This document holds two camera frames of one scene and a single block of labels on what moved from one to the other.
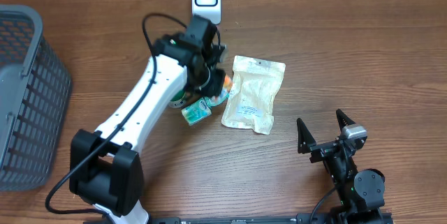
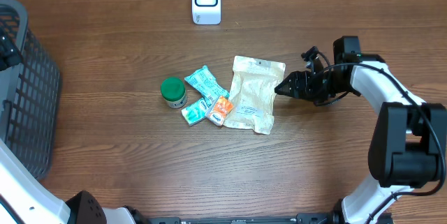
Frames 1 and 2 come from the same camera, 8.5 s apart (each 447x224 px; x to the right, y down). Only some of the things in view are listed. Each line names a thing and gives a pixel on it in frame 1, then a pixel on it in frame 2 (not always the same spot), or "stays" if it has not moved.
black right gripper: [307, 142] → [310, 91]
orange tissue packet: [228, 83] → [217, 112]
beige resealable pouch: [255, 82] stays
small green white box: [196, 112] stays
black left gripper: [214, 89] → [13, 56]
